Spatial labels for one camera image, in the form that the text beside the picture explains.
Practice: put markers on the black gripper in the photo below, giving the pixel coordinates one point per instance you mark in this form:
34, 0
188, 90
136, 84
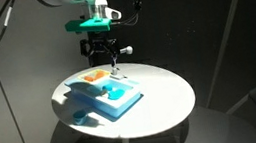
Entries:
100, 42

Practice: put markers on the yellow dish rack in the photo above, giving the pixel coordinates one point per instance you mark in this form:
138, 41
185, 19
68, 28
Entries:
81, 76

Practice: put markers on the blue plastic plate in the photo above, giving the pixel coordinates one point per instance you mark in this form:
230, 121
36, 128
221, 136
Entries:
116, 94

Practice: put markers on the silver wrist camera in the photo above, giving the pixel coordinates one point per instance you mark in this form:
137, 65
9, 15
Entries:
115, 14

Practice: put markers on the grey slanted pole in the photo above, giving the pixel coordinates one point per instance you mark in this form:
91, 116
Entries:
227, 34

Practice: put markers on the small blue plastic cup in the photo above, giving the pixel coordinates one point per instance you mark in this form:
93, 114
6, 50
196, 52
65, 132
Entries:
108, 86

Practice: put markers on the grey chair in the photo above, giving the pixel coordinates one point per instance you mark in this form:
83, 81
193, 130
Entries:
220, 129

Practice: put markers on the light blue toy sink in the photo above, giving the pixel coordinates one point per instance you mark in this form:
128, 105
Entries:
119, 106

